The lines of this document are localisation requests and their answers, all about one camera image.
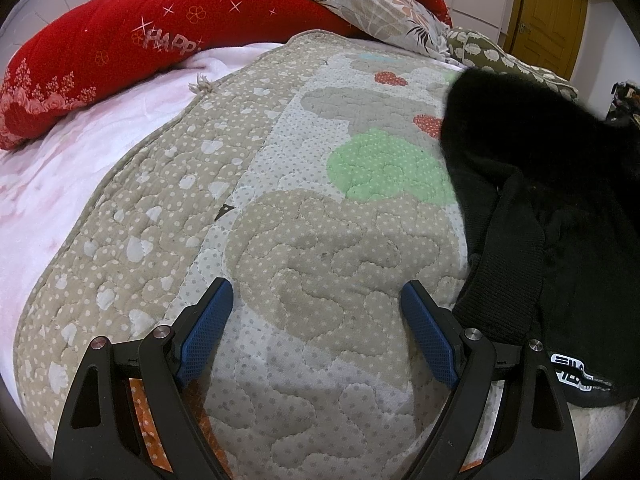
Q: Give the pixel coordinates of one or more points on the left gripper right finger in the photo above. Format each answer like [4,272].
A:
[533,435]

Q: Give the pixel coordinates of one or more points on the large red pillow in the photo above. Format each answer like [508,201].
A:
[106,46]

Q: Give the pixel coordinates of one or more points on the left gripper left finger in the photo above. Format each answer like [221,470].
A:
[100,436]

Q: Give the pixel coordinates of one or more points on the wooden door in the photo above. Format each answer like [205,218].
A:
[547,33]

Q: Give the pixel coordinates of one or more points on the floral grey pillow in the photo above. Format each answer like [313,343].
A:
[406,24]

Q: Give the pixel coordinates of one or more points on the black pants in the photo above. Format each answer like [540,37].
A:
[549,197]

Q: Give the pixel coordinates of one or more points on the green spotted pillow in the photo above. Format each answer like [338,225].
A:
[475,50]

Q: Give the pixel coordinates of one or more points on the pink bed sheet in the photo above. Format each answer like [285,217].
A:
[46,184]

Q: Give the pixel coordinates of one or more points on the heart patterned quilt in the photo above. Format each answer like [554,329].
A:
[313,182]

